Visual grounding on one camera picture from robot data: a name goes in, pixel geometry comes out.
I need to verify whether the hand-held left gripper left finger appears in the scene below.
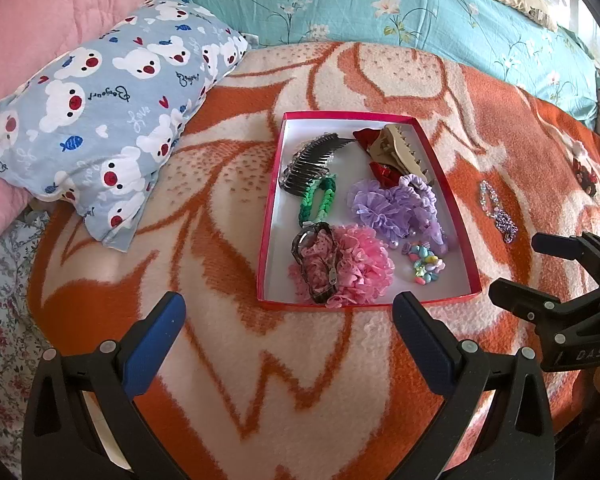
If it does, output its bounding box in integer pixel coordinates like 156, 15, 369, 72
22, 291, 188, 480

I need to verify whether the bear print pillow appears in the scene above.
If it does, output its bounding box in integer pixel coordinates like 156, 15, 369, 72
0, 0, 251, 253

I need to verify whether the red velvet bow hair clip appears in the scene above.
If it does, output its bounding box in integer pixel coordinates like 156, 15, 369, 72
352, 127, 403, 188

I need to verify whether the pink quilt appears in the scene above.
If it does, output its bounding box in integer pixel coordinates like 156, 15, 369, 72
0, 0, 181, 251

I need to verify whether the orange and cream blanket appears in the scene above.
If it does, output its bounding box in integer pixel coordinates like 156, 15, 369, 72
27, 42, 600, 480

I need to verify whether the pink chiffon scrunchie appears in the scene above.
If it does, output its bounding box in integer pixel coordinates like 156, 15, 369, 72
287, 225, 396, 308

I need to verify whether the purple chain bracelet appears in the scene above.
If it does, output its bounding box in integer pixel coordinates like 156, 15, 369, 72
495, 210, 520, 245

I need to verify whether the beige claw hair clip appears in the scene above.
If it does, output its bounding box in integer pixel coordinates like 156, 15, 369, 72
369, 123, 436, 186

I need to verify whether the floral bed sheet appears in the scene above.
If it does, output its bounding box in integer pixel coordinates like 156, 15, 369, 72
0, 205, 56, 441

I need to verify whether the purple chiffon scrunchie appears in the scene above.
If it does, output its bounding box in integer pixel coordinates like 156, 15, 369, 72
347, 178, 416, 238

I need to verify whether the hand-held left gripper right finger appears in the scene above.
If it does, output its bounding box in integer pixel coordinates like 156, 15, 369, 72
394, 291, 556, 480

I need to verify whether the lavender ruffled scrunchie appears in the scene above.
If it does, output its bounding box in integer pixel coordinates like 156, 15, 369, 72
397, 174, 451, 253

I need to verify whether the red jewelry box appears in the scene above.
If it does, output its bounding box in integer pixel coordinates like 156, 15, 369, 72
256, 110, 483, 311

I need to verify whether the pastel bead bracelet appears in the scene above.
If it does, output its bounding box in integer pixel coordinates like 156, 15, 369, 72
402, 241, 446, 286

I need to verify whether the black hair comb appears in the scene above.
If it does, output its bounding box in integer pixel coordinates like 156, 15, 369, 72
278, 131, 356, 196

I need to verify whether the teal floral pillow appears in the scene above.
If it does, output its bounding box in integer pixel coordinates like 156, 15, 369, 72
155, 0, 600, 131

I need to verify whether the clear bead bracelet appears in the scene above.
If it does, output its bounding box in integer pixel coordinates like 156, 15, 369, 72
478, 179, 503, 218

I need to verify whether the dark clear claw clip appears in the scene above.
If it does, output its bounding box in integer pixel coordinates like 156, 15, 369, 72
292, 221, 340, 305

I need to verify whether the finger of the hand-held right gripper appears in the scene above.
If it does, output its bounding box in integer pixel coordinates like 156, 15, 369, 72
489, 277, 588, 333
531, 231, 600, 266

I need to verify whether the green braided hair tie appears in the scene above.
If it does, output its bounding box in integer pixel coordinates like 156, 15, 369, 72
297, 172, 340, 228

